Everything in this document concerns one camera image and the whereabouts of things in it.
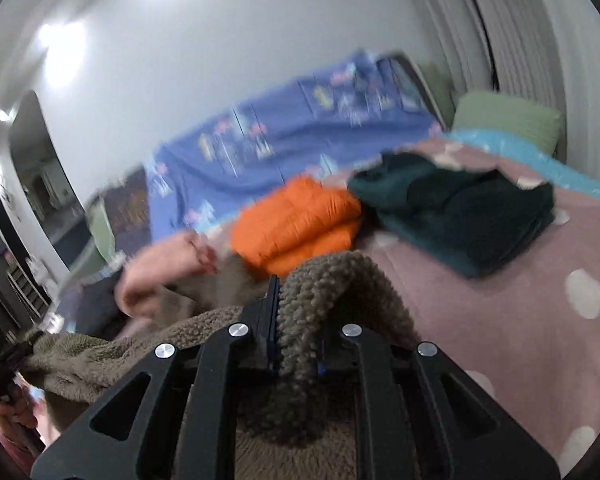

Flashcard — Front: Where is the person's left hand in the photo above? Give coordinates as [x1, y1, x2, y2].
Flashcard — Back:
[0, 385, 41, 441]

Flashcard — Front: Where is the light blue cloth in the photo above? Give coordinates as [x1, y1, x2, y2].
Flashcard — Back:
[445, 130, 600, 206]

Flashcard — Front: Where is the light green pillow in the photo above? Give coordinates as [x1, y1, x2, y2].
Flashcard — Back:
[452, 91, 563, 153]

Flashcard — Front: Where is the pink dotted blanket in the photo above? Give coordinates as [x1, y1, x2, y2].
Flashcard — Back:
[355, 135, 600, 476]

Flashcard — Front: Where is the brown fleece jacket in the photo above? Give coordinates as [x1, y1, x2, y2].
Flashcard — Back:
[22, 250, 421, 480]

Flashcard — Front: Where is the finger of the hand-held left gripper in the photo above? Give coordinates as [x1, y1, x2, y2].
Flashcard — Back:
[0, 341, 35, 368]

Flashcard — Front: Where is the white curtain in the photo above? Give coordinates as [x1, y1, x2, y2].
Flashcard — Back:
[405, 0, 600, 186]

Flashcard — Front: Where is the orange puffer jacket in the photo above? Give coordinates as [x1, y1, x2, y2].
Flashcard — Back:
[230, 174, 363, 278]

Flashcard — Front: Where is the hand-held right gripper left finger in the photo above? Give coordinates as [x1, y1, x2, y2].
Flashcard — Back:
[30, 274, 281, 480]

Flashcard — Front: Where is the person's left forearm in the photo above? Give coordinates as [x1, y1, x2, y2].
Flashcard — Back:
[0, 425, 46, 476]

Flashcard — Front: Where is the olive green pillow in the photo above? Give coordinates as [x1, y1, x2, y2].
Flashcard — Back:
[420, 65, 456, 126]

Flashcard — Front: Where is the dark green sweater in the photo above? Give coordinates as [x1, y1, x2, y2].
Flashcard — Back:
[347, 152, 556, 278]

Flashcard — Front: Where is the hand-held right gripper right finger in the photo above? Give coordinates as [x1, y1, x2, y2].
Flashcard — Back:
[316, 324, 563, 480]

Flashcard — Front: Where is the arched wall mirror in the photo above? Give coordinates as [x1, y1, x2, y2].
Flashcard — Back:
[7, 91, 106, 271]

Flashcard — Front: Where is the pink cloth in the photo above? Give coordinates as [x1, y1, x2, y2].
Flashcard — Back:
[115, 234, 218, 321]

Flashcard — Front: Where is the blue printed bed sheet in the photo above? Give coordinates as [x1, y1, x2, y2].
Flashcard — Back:
[145, 50, 446, 246]

